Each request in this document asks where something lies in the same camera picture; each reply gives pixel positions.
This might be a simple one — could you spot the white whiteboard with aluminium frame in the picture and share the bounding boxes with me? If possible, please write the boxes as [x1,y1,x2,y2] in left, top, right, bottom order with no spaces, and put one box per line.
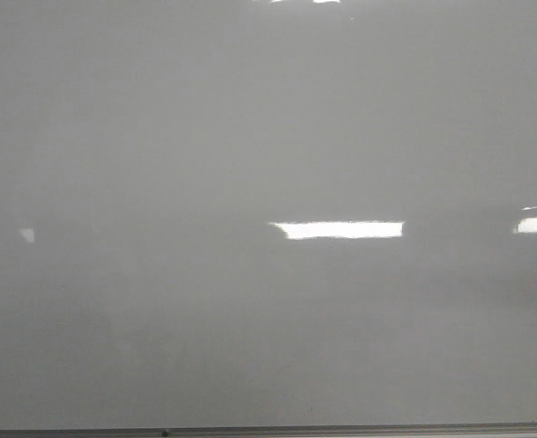
[0,1,537,429]

